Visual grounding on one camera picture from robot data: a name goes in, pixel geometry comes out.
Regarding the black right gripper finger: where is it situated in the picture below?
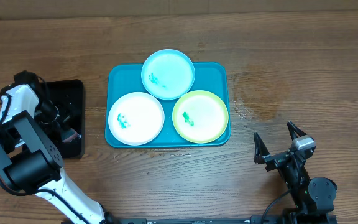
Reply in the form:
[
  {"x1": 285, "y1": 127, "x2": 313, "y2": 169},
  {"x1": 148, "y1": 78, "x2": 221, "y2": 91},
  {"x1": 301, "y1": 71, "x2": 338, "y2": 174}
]
[
  {"x1": 287, "y1": 121, "x2": 306, "y2": 140},
  {"x1": 254, "y1": 132, "x2": 270, "y2": 164}
]

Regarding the pink and black sponge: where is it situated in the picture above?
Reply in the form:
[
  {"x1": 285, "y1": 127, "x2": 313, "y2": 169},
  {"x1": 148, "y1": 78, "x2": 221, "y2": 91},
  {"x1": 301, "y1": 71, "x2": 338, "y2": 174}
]
[{"x1": 60, "y1": 128, "x2": 81, "y2": 143}]

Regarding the white pink plate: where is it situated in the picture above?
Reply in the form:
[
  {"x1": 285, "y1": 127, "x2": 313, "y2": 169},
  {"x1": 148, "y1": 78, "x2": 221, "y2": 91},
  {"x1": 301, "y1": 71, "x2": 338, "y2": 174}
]
[{"x1": 108, "y1": 92, "x2": 165, "y2": 146}]

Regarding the light blue plate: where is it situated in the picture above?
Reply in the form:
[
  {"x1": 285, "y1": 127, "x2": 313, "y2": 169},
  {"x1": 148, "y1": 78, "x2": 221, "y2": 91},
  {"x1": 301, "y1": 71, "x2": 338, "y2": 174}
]
[{"x1": 140, "y1": 49, "x2": 195, "y2": 100}]

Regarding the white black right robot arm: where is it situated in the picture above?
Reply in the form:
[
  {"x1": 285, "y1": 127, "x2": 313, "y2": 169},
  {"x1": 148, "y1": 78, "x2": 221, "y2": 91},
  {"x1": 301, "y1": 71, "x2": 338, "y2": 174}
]
[{"x1": 250, "y1": 121, "x2": 337, "y2": 224}]

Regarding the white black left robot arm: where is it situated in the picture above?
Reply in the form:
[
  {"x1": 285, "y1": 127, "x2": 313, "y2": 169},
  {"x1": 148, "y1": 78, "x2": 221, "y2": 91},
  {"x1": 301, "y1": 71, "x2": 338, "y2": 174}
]
[{"x1": 0, "y1": 70, "x2": 119, "y2": 223}]

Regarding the black rectangular tray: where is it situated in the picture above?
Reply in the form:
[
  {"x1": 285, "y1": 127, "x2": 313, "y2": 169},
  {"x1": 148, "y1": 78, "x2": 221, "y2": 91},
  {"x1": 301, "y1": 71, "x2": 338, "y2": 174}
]
[{"x1": 35, "y1": 79, "x2": 85, "y2": 159}]

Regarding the yellow green plate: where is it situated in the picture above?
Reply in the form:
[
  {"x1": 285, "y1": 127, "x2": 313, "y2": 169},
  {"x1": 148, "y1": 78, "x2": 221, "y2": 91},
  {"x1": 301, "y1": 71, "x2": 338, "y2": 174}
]
[{"x1": 172, "y1": 90, "x2": 229, "y2": 144}]

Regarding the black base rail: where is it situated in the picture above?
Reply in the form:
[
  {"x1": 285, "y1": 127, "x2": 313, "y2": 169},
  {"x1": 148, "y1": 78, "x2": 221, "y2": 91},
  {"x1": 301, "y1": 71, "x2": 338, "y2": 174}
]
[{"x1": 60, "y1": 214, "x2": 338, "y2": 224}]

